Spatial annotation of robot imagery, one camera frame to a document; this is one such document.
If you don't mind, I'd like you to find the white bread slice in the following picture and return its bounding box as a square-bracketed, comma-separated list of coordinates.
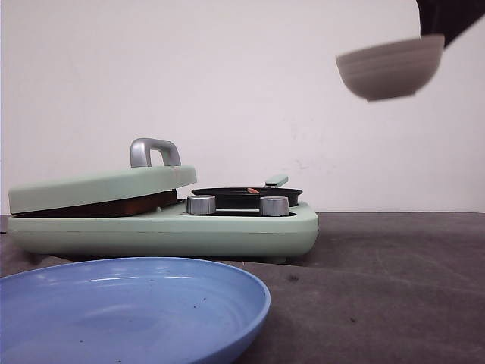
[11, 190, 179, 218]

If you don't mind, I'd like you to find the right silver control knob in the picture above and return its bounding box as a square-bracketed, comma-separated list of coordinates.
[259, 196, 289, 217]

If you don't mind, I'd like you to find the black frying pan green handle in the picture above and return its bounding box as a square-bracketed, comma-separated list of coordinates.
[192, 174, 303, 209]

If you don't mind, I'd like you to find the breakfast maker hinged lid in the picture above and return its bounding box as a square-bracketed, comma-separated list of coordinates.
[8, 138, 197, 215]

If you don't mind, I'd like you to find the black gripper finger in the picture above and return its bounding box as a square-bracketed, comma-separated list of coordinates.
[416, 0, 484, 48]

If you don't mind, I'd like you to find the left silver control knob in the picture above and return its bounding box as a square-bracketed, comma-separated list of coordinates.
[186, 195, 217, 215]

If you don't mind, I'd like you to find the beige ribbed ceramic bowl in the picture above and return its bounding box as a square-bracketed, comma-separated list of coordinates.
[336, 33, 445, 102]

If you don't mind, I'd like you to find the blue plastic plate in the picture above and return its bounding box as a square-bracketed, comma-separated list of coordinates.
[1, 258, 271, 363]

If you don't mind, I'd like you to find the silver control knob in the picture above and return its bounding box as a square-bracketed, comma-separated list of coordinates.
[259, 196, 289, 217]
[186, 195, 217, 215]

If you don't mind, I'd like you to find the mint green breakfast maker base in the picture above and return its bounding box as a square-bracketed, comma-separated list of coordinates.
[8, 202, 319, 259]

